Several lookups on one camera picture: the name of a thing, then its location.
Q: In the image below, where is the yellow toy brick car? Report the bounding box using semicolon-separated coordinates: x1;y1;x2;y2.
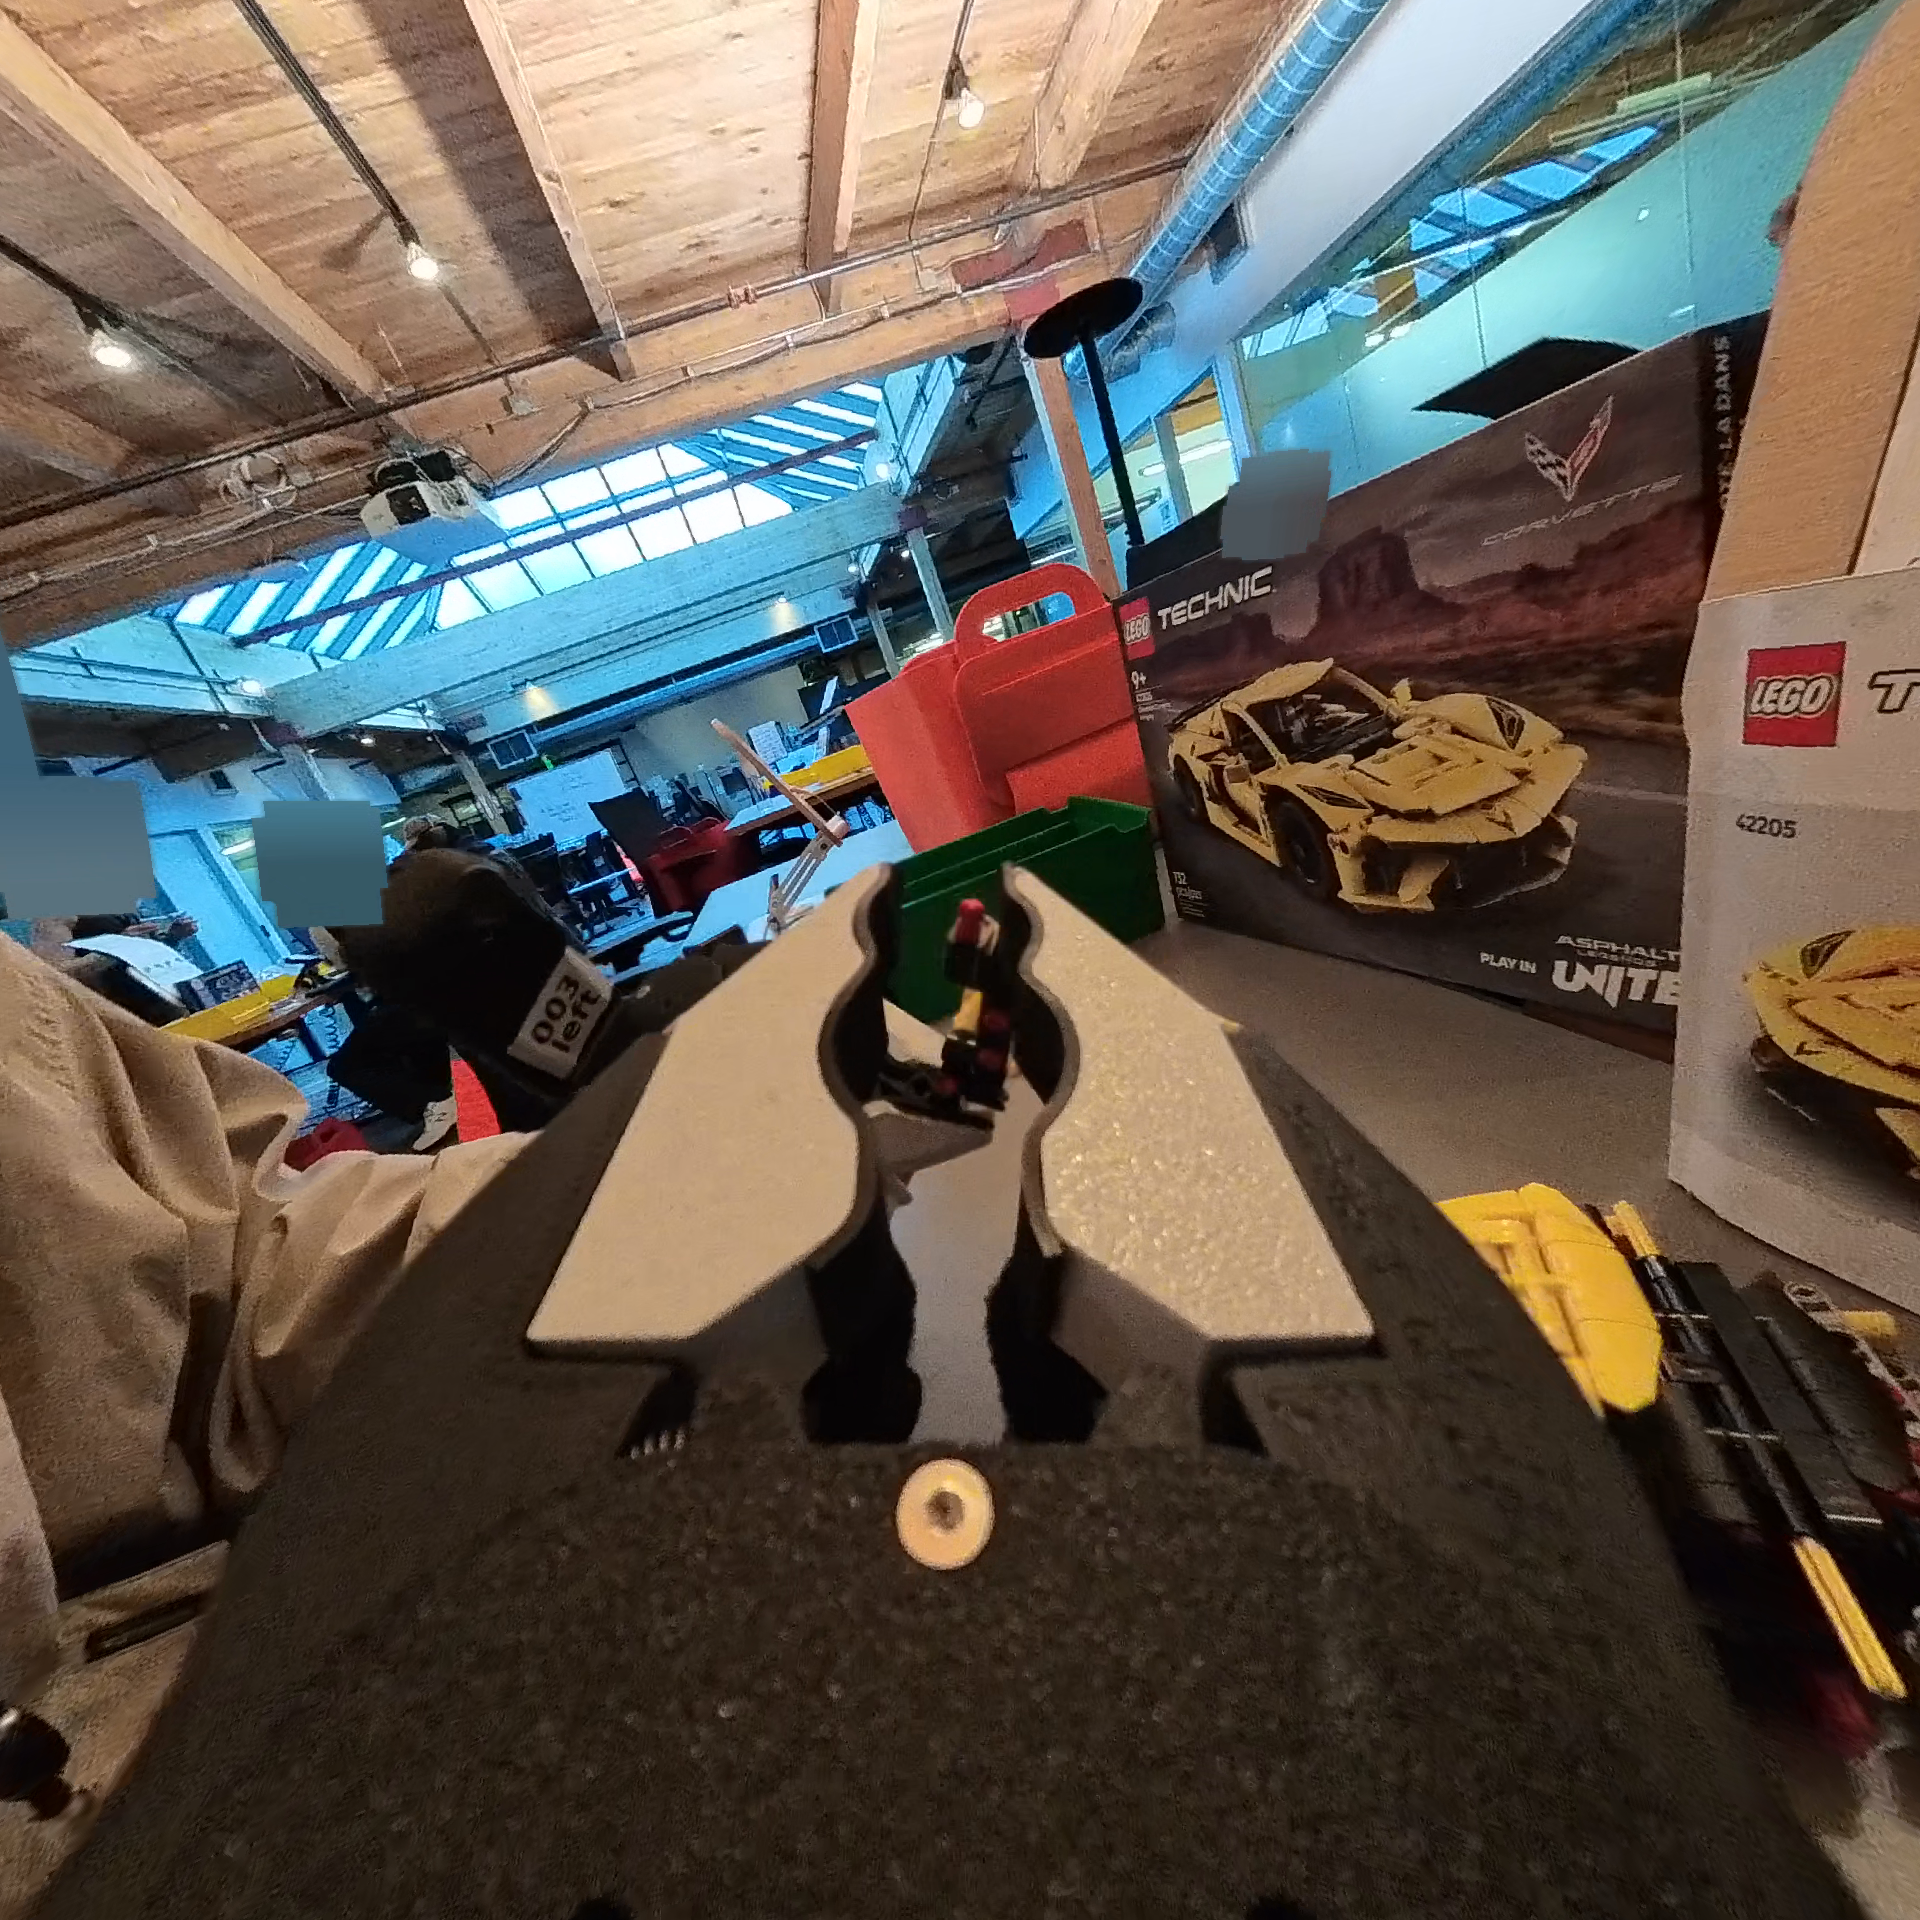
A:
1439;1182;1920;1757

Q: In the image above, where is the black beam with red pins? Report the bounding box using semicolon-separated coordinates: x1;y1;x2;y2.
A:
882;895;1025;1129

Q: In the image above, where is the red plastic carry case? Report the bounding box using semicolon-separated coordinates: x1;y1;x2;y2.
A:
849;566;1155;855

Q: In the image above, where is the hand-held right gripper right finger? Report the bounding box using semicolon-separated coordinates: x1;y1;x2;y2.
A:
988;866;1379;1445

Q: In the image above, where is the person's left forearm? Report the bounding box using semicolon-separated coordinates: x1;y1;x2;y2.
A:
0;930;536;1593

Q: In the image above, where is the green plastic bin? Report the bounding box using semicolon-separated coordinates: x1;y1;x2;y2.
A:
884;794;1168;1022

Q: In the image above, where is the white ceiling projector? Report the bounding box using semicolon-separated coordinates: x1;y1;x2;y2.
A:
356;447;505;543

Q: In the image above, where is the white instruction booklet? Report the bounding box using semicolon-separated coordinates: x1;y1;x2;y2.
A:
1670;562;1920;1314

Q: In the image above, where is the dark toy car set box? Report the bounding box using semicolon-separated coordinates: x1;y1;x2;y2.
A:
1113;316;1771;1052

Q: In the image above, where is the person's beige clothing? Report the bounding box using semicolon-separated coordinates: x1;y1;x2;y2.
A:
0;1423;242;1877

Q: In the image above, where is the beige round panel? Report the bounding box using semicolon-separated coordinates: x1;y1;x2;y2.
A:
1707;0;1920;605

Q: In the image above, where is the wooden jointed desk lamp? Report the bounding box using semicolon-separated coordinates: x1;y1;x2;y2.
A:
710;718;856;916

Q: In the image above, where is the white board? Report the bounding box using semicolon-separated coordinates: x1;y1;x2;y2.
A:
514;750;636;840

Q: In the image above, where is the grey desk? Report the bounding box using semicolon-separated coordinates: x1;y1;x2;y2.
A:
884;921;1920;1920

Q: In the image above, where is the black pole with round disc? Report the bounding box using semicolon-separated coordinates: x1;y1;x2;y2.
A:
1025;276;1155;553

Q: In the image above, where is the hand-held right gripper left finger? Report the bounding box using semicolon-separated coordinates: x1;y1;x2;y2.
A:
527;862;923;1445

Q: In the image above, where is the silver ventilation duct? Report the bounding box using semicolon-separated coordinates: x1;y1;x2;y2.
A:
1148;0;1404;295

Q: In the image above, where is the red armchair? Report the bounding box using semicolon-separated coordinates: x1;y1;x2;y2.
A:
646;815;754;916

